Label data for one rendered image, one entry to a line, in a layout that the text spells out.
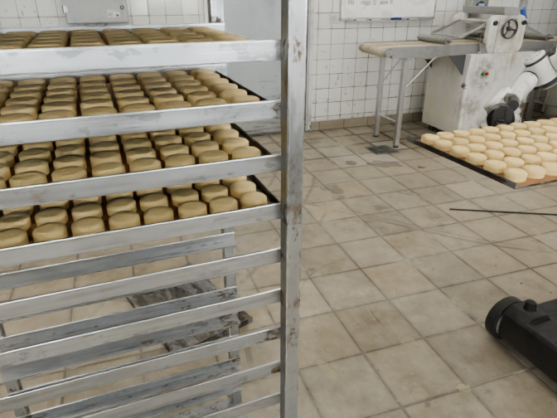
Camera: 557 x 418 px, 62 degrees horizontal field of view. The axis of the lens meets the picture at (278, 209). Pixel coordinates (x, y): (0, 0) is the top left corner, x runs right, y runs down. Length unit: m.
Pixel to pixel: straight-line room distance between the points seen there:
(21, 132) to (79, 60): 0.12
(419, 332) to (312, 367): 0.55
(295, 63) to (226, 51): 0.10
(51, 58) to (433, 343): 1.91
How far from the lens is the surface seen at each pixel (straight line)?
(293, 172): 0.76
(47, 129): 0.71
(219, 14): 1.14
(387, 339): 2.19
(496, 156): 1.31
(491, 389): 2.10
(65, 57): 0.69
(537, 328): 2.16
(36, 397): 0.94
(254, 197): 0.85
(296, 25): 0.72
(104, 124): 0.71
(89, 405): 1.55
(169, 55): 0.70
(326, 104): 5.22
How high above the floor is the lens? 1.40
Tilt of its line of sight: 25 degrees down
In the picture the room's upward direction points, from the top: straight up
